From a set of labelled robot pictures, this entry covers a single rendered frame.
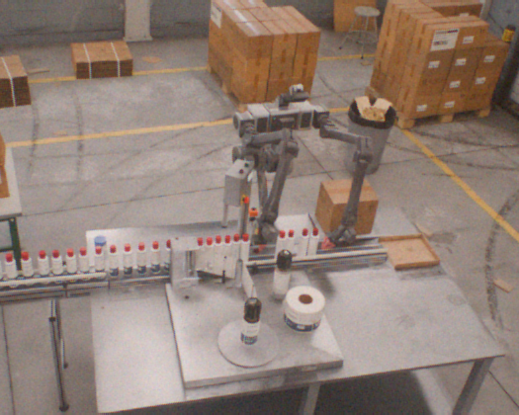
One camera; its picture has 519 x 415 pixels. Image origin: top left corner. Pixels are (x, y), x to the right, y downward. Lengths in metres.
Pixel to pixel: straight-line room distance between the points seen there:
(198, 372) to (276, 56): 4.35
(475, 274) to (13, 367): 3.51
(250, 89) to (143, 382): 4.31
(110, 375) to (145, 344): 0.25
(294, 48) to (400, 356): 4.18
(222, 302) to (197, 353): 0.37
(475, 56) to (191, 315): 4.84
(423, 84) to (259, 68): 1.71
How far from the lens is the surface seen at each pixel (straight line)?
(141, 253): 3.57
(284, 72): 7.04
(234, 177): 3.41
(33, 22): 8.59
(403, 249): 4.19
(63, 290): 3.67
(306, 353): 3.35
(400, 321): 3.71
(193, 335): 3.37
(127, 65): 7.73
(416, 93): 7.13
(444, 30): 6.95
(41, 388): 4.35
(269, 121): 3.96
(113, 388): 3.23
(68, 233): 5.40
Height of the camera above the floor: 3.37
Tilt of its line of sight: 36 degrees down
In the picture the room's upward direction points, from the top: 7 degrees clockwise
